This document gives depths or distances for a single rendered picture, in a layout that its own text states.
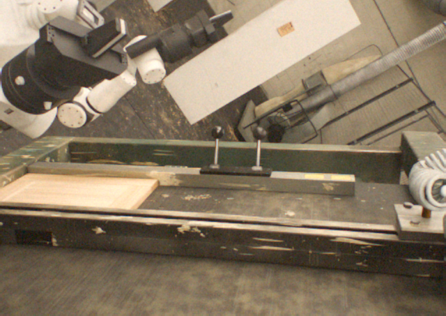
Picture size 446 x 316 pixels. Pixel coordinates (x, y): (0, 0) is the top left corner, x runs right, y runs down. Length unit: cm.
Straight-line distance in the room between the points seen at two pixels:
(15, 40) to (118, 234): 44
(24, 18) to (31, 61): 39
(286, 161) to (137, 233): 66
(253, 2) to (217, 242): 849
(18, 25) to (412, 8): 873
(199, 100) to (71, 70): 450
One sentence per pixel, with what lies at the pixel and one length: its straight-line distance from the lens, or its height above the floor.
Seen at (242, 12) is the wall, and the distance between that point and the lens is 934.
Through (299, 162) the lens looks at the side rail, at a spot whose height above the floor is 157.
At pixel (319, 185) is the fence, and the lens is 126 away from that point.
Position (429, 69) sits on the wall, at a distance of 971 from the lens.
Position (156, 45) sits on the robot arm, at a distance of 126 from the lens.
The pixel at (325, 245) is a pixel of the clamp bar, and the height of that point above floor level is 166.
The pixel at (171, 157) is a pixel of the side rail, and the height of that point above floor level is 120.
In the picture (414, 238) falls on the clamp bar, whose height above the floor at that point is 180.
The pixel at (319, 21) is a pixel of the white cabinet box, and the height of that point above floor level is 173.
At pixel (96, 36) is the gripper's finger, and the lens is 63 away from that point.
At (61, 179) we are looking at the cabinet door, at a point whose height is 100.
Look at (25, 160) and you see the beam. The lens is 155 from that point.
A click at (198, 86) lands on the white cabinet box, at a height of 32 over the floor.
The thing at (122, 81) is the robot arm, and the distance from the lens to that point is 132.
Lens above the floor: 187
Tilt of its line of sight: 19 degrees down
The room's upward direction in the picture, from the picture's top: 61 degrees clockwise
